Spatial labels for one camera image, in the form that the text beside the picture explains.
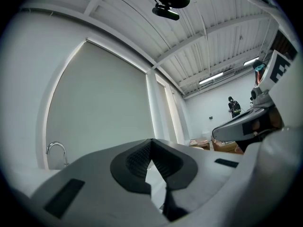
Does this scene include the black head-worn camera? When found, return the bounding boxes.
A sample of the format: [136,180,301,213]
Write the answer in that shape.
[152,3,180,21]

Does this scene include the flat cardboard box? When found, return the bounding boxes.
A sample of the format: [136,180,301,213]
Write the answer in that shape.
[189,138,210,150]

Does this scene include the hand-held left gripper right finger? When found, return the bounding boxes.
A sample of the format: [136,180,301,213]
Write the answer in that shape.
[151,138,245,223]

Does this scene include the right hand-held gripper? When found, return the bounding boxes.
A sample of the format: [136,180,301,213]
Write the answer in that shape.
[250,50,303,128]

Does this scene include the large cardboard box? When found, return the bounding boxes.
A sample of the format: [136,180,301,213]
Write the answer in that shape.
[211,138,244,155]

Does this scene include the narrow grey roller blind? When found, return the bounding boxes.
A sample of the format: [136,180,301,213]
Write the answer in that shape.
[156,78,178,143]

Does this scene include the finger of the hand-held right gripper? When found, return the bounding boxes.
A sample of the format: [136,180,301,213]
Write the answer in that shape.
[212,105,276,142]

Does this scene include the wide grey roller blind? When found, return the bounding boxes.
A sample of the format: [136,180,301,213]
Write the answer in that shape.
[46,41,156,170]

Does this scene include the linear ceiling light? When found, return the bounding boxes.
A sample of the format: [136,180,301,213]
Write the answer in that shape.
[198,71,224,85]
[243,57,260,66]

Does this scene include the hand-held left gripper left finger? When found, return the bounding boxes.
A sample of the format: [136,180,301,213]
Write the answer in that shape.
[30,138,173,227]

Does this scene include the chrome faucet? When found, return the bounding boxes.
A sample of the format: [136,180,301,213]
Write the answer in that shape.
[46,140,70,167]

